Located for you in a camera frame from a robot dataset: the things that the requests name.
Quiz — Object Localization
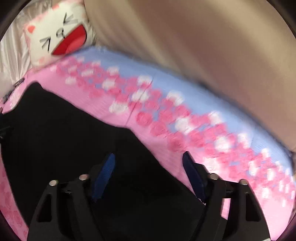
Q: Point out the black pants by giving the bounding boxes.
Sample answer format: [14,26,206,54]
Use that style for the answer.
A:
[1,83,203,240]

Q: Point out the pink floral bed sheet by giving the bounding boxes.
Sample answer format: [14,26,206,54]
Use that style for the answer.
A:
[3,47,295,240]

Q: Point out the shiny silver pink fabric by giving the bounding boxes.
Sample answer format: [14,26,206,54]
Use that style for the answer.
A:
[1,1,52,96]

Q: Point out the beige curtain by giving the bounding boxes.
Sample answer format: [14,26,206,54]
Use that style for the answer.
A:
[85,1,295,151]

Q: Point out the white cat face pillow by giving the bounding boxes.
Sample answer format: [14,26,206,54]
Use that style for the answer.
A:
[23,1,95,68]

